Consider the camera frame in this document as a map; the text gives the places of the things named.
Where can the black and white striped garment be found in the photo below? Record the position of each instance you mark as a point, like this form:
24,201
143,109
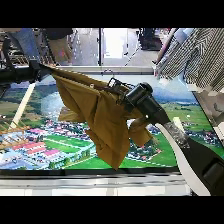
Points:
200,53

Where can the camouflage garment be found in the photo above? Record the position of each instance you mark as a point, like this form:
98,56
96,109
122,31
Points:
213,106

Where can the person's legs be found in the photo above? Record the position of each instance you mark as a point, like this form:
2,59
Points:
28,43
61,46

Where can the brown clothes hanger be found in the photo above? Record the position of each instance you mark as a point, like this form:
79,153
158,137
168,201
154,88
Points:
13,128
10,142

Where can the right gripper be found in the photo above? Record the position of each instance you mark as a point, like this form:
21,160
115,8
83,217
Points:
117,89

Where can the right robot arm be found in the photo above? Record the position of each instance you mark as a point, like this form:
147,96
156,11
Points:
186,146

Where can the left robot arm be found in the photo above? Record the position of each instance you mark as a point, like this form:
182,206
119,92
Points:
20,74

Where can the tan long-sleeved shirt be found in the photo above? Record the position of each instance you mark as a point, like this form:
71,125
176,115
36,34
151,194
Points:
106,123

